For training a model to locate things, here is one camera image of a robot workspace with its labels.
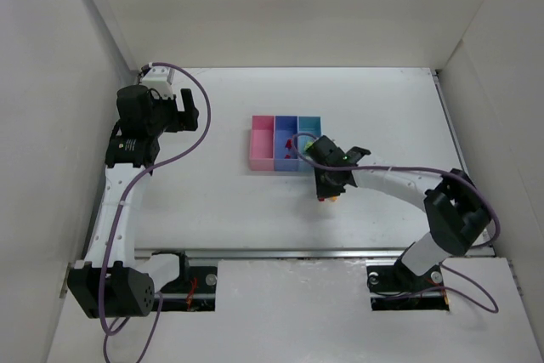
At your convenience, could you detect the red yellow orange lego stack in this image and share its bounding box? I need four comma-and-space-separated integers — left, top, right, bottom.
318, 196, 338, 202

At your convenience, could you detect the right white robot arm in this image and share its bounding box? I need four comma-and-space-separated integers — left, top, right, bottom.
305, 136, 491, 281

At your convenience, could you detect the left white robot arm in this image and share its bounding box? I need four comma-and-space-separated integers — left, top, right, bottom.
67, 85, 199, 319

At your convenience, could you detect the light blue container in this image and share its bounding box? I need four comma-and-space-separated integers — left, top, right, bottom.
297, 116, 321, 156

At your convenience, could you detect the dark blue container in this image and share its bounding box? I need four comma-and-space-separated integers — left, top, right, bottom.
274, 116, 298, 172

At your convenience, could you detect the pink container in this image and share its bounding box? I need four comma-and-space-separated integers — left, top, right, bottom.
249, 115, 275, 172

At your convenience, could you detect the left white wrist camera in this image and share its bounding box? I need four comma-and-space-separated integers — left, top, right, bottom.
140, 66, 174, 99

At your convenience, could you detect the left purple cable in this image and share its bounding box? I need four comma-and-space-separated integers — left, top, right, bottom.
99, 60, 213, 363

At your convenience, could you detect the purple cable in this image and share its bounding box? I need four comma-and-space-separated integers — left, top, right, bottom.
291, 132, 502, 312
99, 60, 213, 363

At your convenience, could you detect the metal front rail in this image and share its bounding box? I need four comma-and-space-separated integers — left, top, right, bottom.
134, 247, 404, 260

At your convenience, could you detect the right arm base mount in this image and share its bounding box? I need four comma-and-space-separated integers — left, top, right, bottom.
366, 263, 449, 311

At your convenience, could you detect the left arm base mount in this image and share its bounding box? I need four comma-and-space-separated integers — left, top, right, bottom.
137, 251, 218, 312

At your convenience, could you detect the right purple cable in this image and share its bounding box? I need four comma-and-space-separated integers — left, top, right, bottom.
291, 132, 502, 312

